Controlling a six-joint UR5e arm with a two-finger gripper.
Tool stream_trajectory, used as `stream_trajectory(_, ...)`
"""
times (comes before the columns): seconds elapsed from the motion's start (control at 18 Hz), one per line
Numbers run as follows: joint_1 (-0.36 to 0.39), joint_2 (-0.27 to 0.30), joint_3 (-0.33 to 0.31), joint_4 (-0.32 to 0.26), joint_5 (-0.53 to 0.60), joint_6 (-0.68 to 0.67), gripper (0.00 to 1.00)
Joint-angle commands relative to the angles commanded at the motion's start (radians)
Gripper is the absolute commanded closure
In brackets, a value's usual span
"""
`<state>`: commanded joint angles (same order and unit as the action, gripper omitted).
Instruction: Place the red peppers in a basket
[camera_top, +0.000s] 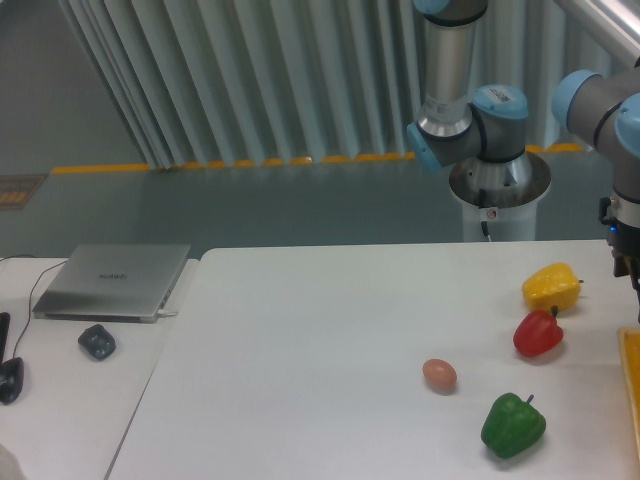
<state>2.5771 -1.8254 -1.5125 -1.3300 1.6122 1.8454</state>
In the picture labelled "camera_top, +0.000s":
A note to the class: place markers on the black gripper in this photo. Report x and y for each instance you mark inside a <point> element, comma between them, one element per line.
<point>621,216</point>

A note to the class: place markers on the red bell pepper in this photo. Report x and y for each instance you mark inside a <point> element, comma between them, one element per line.
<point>538,333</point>

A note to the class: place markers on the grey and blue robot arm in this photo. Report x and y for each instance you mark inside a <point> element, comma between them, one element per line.
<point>480,135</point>

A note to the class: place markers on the yellow bell pepper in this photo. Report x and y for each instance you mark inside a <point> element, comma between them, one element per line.
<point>554,285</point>

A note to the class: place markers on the green bell pepper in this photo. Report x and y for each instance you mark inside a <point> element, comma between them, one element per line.
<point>512,426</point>

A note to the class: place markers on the brown egg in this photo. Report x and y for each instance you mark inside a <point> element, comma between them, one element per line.
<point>440,375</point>

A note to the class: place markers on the white laptop plug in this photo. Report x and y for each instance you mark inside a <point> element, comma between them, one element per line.
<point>166,314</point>

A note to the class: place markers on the white pleated curtain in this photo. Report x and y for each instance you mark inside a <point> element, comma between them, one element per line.
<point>231,81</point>

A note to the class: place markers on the silver laptop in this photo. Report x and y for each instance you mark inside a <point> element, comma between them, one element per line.
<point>115,282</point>

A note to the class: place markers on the dark grey small tray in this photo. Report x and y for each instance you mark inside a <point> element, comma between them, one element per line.
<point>97,342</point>

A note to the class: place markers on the black computer mouse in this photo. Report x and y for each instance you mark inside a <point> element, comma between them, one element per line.
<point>12,379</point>

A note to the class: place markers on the black remote control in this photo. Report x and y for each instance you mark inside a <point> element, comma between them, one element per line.
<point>5,319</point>

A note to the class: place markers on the white sleeve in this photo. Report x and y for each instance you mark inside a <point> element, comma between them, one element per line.
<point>10,468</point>

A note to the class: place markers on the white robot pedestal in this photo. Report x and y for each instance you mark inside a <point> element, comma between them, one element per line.
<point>499,201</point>

